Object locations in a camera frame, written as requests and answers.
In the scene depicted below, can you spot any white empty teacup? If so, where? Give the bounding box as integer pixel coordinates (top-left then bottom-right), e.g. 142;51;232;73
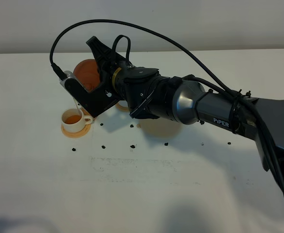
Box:
61;108;94;133

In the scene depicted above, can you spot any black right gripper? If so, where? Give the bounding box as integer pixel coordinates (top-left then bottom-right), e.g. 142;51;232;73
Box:
86;36;181;120

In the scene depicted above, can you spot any orange coaster under front cup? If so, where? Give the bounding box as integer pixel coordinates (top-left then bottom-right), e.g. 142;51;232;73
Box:
61;124;91;138

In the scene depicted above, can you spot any orange coaster under cup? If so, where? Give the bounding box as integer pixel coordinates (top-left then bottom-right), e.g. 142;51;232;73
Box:
61;124;91;138
115;100;129;112

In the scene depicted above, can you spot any orange coaster under back cup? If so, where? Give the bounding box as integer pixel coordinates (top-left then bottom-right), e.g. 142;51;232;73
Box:
115;100;129;112

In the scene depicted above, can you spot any beige round teapot saucer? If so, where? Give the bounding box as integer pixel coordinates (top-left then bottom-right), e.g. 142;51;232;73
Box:
139;118;182;138

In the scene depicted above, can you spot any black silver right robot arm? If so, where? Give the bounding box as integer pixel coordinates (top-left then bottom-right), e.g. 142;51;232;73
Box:
87;37;284;173

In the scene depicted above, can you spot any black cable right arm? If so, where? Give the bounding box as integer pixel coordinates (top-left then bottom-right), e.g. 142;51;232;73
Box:
49;19;284;233

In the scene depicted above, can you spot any brown clay teapot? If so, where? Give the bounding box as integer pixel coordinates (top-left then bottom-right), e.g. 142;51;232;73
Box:
73;59;100;92

